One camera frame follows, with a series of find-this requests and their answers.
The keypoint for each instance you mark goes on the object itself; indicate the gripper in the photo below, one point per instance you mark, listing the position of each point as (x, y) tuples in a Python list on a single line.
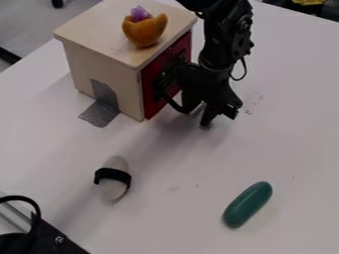
[(205, 84)]

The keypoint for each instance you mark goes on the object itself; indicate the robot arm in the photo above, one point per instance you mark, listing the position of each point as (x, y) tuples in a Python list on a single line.
[(225, 29)]

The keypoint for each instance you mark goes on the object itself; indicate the green oblong toy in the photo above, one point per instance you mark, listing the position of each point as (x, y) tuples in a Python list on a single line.
[(246, 205)]

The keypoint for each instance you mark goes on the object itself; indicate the orange toy with purple top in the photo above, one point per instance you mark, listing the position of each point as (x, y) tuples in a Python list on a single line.
[(143, 29)]

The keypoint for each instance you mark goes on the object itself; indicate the grey tape strip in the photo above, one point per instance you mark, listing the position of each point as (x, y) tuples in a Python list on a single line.
[(102, 105)]

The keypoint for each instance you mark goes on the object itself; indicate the white toy with black band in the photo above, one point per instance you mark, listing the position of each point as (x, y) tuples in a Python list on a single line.
[(114, 178)]

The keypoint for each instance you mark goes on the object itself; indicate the cream wooden cabinet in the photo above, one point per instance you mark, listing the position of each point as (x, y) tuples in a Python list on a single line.
[(103, 63)]

